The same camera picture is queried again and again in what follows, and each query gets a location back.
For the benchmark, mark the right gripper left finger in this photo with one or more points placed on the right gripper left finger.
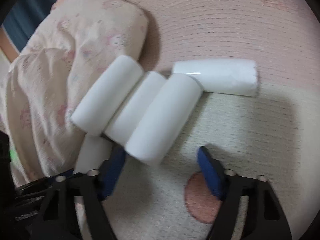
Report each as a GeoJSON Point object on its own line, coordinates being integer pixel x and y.
{"type": "Point", "coordinates": [94, 187]}

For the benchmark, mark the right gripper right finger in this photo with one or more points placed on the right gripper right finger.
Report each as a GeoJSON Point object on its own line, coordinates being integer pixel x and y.
{"type": "Point", "coordinates": [265, 218]}

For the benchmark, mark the white tube lower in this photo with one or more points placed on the white tube lower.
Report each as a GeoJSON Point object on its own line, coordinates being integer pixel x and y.
{"type": "Point", "coordinates": [93, 152]}

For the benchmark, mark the pink cartoon blanket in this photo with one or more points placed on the pink cartoon blanket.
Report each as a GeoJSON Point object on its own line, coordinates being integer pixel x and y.
{"type": "Point", "coordinates": [275, 133]}

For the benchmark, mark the white tube leftmost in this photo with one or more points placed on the white tube leftmost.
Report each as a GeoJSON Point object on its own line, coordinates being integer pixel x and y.
{"type": "Point", "coordinates": [105, 96]}

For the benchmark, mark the white tube middle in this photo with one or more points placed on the white tube middle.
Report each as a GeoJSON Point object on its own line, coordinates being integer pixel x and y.
{"type": "Point", "coordinates": [129, 114]}

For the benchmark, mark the white tube with open end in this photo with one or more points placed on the white tube with open end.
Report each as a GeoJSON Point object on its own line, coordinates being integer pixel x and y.
{"type": "Point", "coordinates": [225, 76]}

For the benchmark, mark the pink floral pillow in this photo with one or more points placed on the pink floral pillow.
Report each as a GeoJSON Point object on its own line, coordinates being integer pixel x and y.
{"type": "Point", "coordinates": [68, 52]}

